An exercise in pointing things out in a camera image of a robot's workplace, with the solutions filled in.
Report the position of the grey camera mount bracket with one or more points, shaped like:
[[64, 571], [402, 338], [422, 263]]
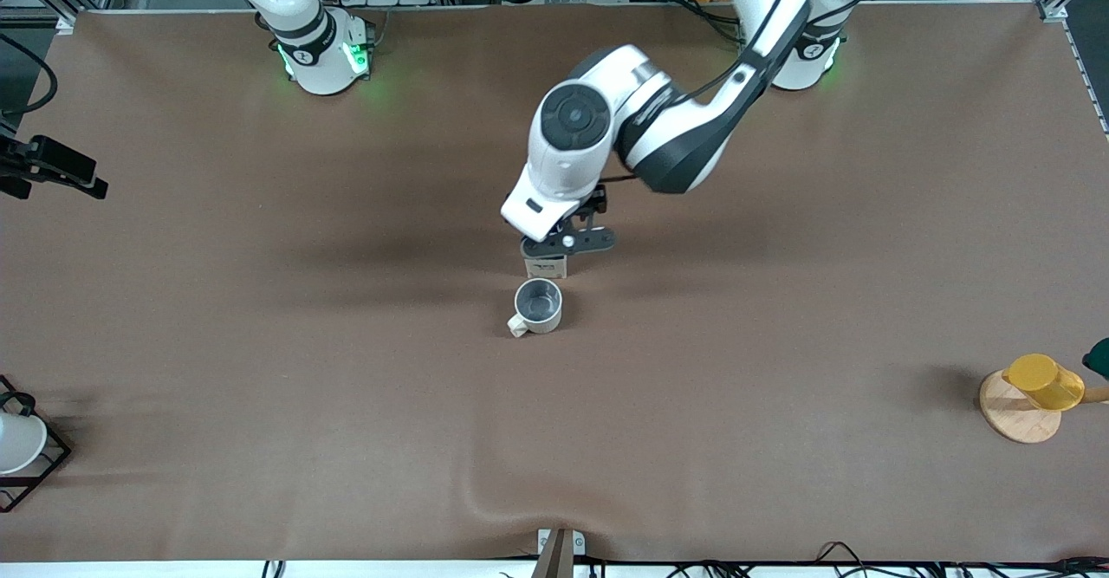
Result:
[[559, 552]]

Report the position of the yellow cup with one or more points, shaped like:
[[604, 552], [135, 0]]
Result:
[[1044, 381]]

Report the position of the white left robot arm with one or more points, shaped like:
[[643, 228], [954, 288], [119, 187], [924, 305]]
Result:
[[572, 127]]

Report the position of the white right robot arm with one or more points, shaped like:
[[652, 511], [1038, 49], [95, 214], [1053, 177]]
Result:
[[316, 49]]

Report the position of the grey ceramic mug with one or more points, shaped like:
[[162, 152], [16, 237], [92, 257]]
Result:
[[539, 308]]

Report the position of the brown table mat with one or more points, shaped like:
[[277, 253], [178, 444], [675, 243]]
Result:
[[554, 439]]

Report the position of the dark green cup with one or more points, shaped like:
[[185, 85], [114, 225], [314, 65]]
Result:
[[1099, 360]]

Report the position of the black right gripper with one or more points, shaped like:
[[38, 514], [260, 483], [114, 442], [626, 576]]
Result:
[[50, 165]]

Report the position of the blue milk carton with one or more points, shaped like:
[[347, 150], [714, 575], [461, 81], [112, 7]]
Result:
[[546, 268]]

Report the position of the white cup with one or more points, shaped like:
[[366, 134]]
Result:
[[17, 444]]

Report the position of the round wooden mug stand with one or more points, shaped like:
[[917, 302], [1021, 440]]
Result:
[[1014, 418]]

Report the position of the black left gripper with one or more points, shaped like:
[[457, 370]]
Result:
[[593, 206]]

